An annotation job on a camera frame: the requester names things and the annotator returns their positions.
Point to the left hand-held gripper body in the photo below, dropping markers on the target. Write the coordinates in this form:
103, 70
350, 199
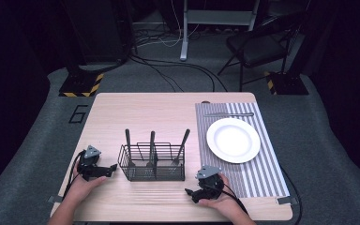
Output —
89, 164

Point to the black dark cabinet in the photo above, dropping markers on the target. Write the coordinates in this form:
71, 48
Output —
100, 31

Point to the white round plate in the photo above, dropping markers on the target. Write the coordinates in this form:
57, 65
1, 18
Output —
233, 140

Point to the person's right hand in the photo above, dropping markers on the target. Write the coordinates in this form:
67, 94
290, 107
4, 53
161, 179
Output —
225, 203

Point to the black folding chair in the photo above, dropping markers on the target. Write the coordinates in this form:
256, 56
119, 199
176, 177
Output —
256, 48

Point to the white metal stand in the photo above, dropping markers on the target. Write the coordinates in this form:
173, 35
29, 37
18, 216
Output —
184, 37

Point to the grey striped placemat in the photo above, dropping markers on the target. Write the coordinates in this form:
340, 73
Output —
262, 178

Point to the person's left hand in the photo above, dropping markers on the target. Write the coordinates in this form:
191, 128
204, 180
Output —
84, 185

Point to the silver table knife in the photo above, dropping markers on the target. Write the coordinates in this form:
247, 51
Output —
228, 114

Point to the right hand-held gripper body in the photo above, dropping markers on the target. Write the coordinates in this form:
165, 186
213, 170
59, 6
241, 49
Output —
211, 184

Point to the grey table edge clip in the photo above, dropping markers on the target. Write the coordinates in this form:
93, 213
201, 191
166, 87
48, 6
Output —
287, 200
54, 199

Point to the black base with yellow stripes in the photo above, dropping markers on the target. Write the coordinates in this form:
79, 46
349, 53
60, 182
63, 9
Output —
289, 83
81, 85

